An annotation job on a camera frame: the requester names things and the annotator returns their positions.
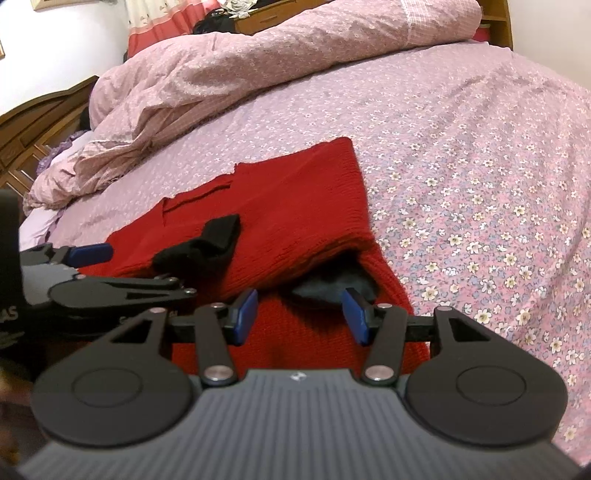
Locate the wooden bedside shelf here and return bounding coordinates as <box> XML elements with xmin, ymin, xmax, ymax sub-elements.
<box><xmin>479</xmin><ymin>0</ymin><xmax>515</xmax><ymax>51</ymax></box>

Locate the red knit sweater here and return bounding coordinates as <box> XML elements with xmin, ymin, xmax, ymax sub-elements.
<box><xmin>76</xmin><ymin>136</ymin><xmax>430</xmax><ymax>376</ymax></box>

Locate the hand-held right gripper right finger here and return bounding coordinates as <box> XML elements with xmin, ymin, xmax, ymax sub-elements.
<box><xmin>342</xmin><ymin>287</ymin><xmax>502</xmax><ymax>387</ymax></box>

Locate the wooden cabinet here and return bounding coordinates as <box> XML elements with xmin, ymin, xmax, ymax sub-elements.
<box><xmin>235</xmin><ymin>0</ymin><xmax>334</xmax><ymax>36</ymax></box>

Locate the pink crumpled quilt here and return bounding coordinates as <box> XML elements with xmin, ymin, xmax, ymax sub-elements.
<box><xmin>25</xmin><ymin>0</ymin><xmax>483</xmax><ymax>214</ymax></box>

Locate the floral curtain with red hem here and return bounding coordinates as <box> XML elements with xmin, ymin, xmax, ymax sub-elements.
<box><xmin>126</xmin><ymin>0</ymin><xmax>232</xmax><ymax>60</ymax></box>

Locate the light purple pillow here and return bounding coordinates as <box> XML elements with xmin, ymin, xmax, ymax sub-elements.
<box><xmin>18</xmin><ymin>131</ymin><xmax>95</xmax><ymax>252</ymax></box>

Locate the pile of dark clothes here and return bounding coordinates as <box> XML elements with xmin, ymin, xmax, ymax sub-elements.
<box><xmin>192</xmin><ymin>10</ymin><xmax>239</xmax><ymax>36</ymax></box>

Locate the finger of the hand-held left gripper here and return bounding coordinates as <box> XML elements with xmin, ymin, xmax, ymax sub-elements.
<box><xmin>21</xmin><ymin>243</ymin><xmax>114</xmax><ymax>269</ymax></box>
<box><xmin>49</xmin><ymin>275</ymin><xmax>198</xmax><ymax>318</ymax></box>

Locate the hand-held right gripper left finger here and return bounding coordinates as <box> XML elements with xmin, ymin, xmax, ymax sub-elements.
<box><xmin>92</xmin><ymin>288</ymin><xmax>259</xmax><ymax>387</ymax></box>

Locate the pink floral bed sheet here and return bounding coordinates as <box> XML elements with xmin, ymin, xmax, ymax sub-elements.
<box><xmin>18</xmin><ymin>37</ymin><xmax>591</xmax><ymax>457</ymax></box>

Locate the dark wooden headboard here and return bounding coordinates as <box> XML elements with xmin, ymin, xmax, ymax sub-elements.
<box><xmin>0</xmin><ymin>75</ymin><xmax>100</xmax><ymax>197</ymax></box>

